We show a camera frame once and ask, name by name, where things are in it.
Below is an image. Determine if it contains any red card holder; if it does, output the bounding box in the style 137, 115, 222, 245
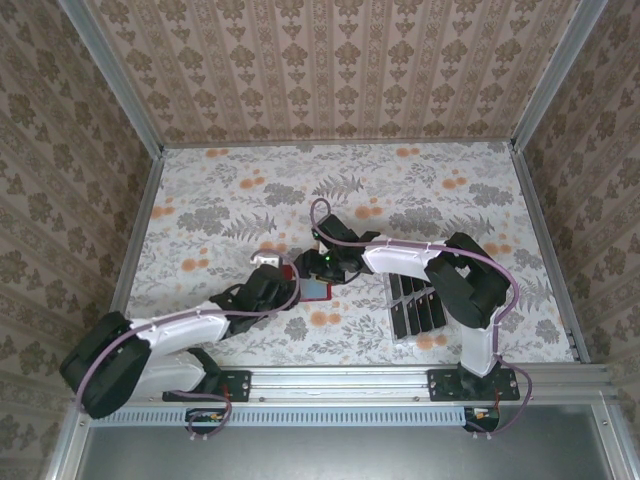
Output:
279, 263, 335, 304

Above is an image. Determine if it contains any clear acrylic card stand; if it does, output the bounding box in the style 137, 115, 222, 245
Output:
386, 272, 450, 347

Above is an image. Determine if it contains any floral patterned table cover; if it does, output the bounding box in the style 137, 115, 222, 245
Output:
122, 141, 576, 367

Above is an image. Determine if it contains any black connector board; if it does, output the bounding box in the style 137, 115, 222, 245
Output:
185, 407, 227, 432
463, 405, 502, 432

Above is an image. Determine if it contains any grey metal panel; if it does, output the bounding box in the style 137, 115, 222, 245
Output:
74, 404, 614, 480

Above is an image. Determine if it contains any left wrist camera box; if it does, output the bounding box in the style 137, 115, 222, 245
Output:
248, 250, 282, 269

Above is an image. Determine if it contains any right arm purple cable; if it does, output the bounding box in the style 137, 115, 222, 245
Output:
309, 198, 535, 442

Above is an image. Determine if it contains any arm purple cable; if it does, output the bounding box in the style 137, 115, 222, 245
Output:
309, 198, 535, 442
74, 257, 304, 444

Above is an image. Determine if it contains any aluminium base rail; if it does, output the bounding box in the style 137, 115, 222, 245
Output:
74, 363, 615, 402

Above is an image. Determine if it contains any grey slotted cable duct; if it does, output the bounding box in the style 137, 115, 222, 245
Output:
92, 405, 467, 426

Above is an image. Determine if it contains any aluminium table side rail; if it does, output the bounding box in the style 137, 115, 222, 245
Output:
508, 147, 592, 364
107, 149, 165, 321

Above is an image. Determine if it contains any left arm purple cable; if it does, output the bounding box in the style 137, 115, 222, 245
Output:
74, 257, 304, 444

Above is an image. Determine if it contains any aluminium frame post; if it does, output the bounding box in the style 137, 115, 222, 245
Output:
58, 0, 167, 157
510, 0, 610, 152

